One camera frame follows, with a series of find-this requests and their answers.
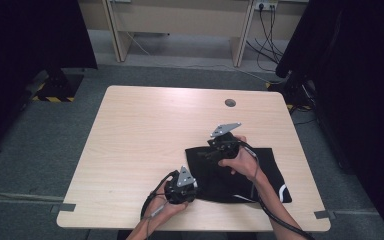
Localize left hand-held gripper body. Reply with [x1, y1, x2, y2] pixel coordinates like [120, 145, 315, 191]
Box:
[163, 165, 200, 205]

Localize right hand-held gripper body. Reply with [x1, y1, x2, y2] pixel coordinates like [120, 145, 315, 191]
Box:
[207, 121, 243, 165]

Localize black tank top white trim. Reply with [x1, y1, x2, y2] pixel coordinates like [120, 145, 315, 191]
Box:
[184, 145, 293, 205]

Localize person's left hand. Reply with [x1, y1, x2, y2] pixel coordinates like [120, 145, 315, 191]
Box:
[144, 181, 190, 222]

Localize person's right hand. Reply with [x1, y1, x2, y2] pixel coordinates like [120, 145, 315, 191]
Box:
[217, 134, 265, 183]

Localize black stand base hazard tape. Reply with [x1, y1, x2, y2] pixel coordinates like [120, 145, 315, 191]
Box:
[30, 68, 85, 104]
[265, 70, 316, 113]

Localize grey tape strip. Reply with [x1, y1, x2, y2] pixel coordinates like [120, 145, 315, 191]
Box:
[313, 209, 337, 220]
[50, 202, 77, 214]

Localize black curtain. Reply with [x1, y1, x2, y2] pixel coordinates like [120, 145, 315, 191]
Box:
[274, 0, 384, 240]
[0, 0, 99, 158]

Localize left hand-held gripper black cable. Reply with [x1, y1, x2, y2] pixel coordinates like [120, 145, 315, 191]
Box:
[140, 169, 180, 222]

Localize hand-held gripper black cable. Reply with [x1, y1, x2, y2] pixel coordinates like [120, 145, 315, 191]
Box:
[235, 139, 317, 240]
[140, 169, 180, 222]

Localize right hand-held gripper black cable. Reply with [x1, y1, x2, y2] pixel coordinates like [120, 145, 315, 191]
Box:
[235, 139, 317, 240]

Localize thin white floor cable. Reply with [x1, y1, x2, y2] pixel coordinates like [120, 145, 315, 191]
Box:
[125, 31, 288, 85]

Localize bundle of black cables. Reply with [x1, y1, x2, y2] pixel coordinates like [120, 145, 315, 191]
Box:
[245, 4, 285, 73]

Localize white wall power socket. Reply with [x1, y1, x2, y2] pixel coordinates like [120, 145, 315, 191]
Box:
[253, 0, 279, 11]

